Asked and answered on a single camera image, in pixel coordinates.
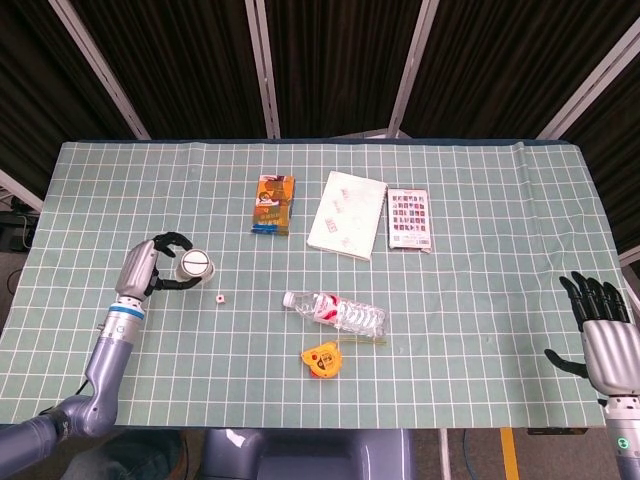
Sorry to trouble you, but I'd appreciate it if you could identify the white paper cup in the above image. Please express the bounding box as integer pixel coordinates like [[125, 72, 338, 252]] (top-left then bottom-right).
[[173, 248, 217, 283]]

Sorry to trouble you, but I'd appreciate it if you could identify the blue floor cable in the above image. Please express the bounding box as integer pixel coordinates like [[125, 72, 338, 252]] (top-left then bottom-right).
[[461, 428, 482, 480]]

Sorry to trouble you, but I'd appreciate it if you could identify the green checked tablecloth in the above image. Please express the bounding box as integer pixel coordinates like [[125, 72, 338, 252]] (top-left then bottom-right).
[[0, 139, 633, 431]]

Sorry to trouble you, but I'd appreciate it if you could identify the black pleated curtain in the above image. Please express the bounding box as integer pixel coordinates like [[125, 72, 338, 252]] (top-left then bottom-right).
[[0, 0, 640, 261]]

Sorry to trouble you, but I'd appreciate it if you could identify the yellow tape measure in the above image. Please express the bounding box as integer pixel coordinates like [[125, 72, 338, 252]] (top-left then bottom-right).
[[300, 338, 389, 380]]

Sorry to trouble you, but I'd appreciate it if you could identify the grey robot torso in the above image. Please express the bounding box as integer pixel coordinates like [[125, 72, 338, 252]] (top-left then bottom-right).
[[202, 428, 416, 480]]

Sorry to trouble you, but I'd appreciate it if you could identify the white spiral notebook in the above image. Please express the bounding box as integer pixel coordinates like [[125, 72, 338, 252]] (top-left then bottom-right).
[[305, 170, 390, 262]]

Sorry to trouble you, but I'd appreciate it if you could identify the clear plastic water bottle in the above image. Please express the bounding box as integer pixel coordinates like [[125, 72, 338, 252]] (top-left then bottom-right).
[[282, 291, 391, 339]]

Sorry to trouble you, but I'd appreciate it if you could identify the orange blue carton box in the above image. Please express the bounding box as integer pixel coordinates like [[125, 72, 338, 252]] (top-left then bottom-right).
[[249, 174, 296, 237]]

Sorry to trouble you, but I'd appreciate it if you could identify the card box with picture grid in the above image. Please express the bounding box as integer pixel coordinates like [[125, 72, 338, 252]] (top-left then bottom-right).
[[387, 187, 435, 256]]

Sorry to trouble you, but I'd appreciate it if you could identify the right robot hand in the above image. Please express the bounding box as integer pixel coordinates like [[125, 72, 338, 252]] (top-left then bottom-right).
[[543, 271, 640, 401]]

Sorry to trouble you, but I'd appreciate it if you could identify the grey table leg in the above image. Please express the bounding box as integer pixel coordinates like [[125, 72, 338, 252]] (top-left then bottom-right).
[[438, 428, 453, 480]]

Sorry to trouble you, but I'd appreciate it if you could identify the white metal frame post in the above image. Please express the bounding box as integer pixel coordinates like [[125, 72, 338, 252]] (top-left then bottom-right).
[[0, 168, 45, 212], [243, 0, 282, 140], [387, 0, 440, 139], [535, 19, 640, 141], [48, 0, 152, 141]]

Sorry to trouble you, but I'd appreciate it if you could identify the black floor equipment box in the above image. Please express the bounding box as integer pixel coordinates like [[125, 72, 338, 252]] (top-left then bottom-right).
[[0, 209, 39, 252]]

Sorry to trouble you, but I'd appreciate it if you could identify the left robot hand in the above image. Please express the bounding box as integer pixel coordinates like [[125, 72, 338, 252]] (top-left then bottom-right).
[[114, 231, 204, 302]]

